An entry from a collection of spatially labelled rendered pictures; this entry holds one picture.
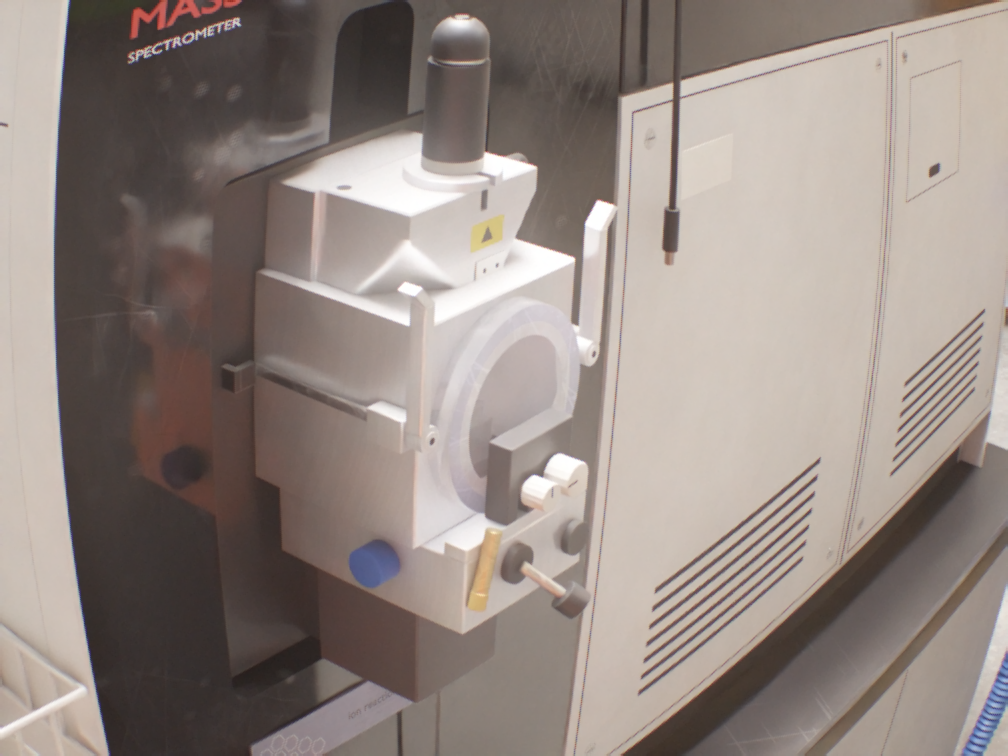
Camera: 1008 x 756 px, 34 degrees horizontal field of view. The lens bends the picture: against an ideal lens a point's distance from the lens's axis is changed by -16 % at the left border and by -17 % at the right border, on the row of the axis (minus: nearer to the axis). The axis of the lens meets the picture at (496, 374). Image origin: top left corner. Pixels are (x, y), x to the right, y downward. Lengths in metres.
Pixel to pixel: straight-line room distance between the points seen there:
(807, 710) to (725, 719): 0.07
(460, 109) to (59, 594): 0.27
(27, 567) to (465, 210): 0.25
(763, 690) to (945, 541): 0.33
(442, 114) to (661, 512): 0.44
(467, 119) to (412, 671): 0.25
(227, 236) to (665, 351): 0.37
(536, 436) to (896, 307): 0.68
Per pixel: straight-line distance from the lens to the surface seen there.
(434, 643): 0.85
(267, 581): 0.86
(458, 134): 0.76
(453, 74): 0.75
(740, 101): 1.09
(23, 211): 0.69
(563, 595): 0.80
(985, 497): 1.79
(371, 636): 0.85
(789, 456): 1.29
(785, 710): 1.42
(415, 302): 0.72
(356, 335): 0.76
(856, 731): 1.52
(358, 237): 0.76
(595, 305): 0.82
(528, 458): 0.78
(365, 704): 0.94
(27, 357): 0.71
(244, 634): 0.86
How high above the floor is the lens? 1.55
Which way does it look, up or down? 25 degrees down
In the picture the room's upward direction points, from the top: 3 degrees clockwise
